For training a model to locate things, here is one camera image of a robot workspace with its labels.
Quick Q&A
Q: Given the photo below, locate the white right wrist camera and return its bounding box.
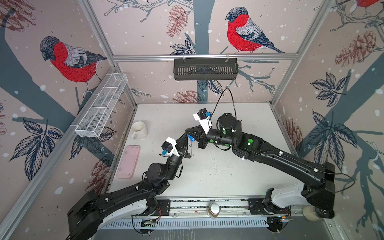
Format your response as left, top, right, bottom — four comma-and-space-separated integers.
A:
193, 108, 213, 135

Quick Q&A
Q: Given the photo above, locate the white ceramic mug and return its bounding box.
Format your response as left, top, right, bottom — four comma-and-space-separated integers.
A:
131, 121, 148, 139

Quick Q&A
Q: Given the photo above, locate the tape roll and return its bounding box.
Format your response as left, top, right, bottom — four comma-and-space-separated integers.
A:
303, 206, 335, 222

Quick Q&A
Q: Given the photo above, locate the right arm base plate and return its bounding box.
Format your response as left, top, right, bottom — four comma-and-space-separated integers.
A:
247, 199, 291, 216

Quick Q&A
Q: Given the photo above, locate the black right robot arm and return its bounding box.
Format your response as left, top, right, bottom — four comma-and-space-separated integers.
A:
186, 113, 336, 219

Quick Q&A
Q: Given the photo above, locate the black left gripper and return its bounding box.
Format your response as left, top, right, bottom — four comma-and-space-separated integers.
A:
163, 132, 190, 182

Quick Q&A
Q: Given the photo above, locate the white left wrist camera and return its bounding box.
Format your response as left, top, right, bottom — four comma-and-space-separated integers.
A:
161, 137, 180, 157

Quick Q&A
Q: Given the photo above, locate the white wire mesh basket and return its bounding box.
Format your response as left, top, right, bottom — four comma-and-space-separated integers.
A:
75, 73, 128, 138

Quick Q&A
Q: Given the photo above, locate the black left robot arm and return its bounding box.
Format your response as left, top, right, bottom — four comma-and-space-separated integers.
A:
67, 133, 191, 240

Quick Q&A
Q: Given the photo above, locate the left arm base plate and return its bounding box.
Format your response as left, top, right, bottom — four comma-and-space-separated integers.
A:
141, 200, 171, 217

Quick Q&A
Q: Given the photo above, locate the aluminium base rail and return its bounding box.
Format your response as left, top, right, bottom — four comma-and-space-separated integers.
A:
86, 196, 328, 220

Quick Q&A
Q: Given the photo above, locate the black slotted wall basket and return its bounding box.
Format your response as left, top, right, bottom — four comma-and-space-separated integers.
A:
174, 58, 239, 81

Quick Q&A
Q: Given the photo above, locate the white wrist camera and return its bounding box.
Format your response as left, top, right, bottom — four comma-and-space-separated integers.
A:
161, 137, 180, 157
193, 108, 213, 135

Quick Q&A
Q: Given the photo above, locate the pink rectangular tray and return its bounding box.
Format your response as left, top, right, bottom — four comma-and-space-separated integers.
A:
116, 145, 141, 179

